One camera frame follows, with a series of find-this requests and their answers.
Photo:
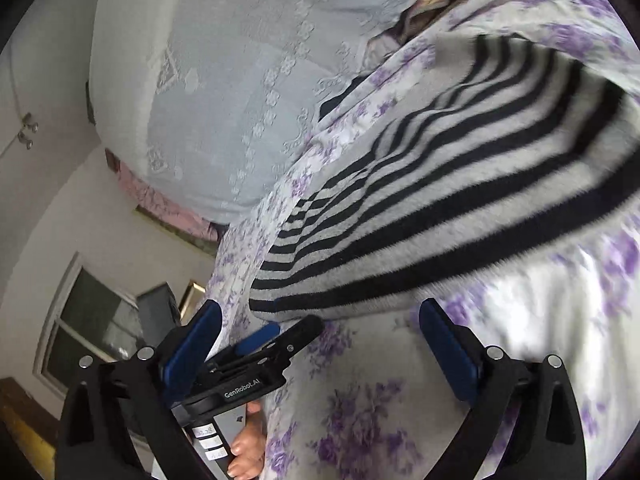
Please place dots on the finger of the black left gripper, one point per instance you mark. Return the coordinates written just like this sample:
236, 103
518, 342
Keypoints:
257, 340

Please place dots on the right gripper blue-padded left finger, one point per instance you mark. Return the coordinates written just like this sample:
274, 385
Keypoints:
94, 440

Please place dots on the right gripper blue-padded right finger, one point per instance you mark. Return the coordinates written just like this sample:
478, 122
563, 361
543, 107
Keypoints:
547, 441

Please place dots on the black white striped knit sweater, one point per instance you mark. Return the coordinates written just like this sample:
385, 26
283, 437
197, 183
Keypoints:
506, 153

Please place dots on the person's left hand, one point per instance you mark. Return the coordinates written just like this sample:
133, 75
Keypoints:
249, 446

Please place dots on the dark box by window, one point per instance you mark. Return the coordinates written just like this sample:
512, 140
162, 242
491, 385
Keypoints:
158, 313

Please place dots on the dark glass window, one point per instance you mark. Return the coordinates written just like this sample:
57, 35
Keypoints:
88, 316

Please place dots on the purple floral white bedspread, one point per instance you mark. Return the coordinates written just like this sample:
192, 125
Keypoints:
367, 399

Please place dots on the pink folded quilt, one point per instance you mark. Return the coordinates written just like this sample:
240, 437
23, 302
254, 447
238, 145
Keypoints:
159, 206

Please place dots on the white lace cover cloth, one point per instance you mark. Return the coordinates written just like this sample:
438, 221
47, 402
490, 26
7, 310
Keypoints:
210, 101

